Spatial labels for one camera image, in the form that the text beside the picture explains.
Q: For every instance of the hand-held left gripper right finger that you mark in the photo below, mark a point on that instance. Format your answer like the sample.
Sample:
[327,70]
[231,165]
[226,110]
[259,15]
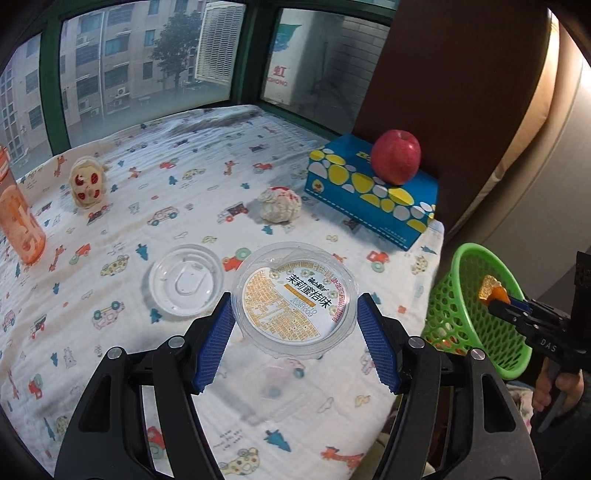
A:
[378,344]

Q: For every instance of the clear plastic food container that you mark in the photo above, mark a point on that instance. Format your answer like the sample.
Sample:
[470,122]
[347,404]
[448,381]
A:
[291,304]

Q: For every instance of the crumpled white tissue ball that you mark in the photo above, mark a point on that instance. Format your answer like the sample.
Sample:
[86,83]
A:
[279,207]

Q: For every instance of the clear round plastic lid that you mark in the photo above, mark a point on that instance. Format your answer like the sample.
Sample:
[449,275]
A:
[187,281]

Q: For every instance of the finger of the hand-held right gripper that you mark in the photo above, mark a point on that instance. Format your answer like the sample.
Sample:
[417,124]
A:
[519,303]
[505,311]

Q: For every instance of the orange water bottle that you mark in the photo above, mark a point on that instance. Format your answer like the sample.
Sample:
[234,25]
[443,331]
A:
[21,217]

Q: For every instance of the green plastic mesh basket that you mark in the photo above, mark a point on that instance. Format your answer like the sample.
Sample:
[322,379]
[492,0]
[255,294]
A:
[457,295]

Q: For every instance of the green window frame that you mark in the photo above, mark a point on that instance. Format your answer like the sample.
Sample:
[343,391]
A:
[51,83]

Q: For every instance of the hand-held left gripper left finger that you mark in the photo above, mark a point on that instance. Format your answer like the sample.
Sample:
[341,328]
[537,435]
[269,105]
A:
[214,344]

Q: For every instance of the brown wooden wardrobe panel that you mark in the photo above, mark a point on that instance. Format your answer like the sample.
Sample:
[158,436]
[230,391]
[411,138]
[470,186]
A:
[452,83]

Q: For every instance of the red orange snack wrapper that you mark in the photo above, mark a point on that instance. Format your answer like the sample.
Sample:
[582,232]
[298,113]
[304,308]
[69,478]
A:
[491,290]

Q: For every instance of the blue spotted tissue box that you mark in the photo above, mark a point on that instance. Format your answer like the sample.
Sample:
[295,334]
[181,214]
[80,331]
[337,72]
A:
[351,184]

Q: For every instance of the white window sticker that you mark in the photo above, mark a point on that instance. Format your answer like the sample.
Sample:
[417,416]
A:
[286,64]

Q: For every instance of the person's right hand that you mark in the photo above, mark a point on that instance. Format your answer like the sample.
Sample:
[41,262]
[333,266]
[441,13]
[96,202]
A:
[572,387]

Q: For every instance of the red apple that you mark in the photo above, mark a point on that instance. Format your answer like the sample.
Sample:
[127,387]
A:
[396,157]

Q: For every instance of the cream toy with red spots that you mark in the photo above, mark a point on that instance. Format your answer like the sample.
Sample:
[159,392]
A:
[87,184]

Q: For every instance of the white louvered outdoor unit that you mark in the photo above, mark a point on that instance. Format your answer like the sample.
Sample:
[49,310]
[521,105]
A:
[220,41]

